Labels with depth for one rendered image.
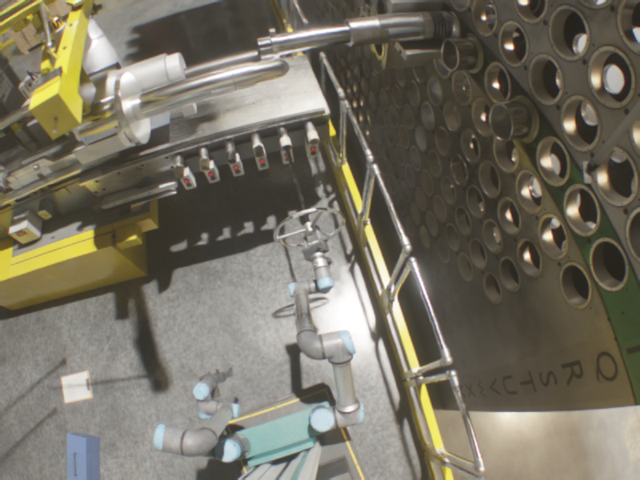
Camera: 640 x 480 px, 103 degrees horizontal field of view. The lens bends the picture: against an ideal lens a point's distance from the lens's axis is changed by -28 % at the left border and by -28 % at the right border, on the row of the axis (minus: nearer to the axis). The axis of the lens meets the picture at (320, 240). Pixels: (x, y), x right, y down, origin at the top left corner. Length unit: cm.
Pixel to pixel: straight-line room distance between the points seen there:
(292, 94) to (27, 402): 342
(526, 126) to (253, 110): 162
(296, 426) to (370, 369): 78
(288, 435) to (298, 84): 218
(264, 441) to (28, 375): 241
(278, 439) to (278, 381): 64
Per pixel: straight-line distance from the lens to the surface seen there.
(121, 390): 300
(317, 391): 220
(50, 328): 356
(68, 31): 153
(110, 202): 268
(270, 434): 204
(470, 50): 222
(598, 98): 166
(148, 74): 212
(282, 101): 239
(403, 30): 226
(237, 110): 240
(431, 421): 223
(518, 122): 187
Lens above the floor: 252
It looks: 65 degrees down
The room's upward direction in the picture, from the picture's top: 4 degrees counter-clockwise
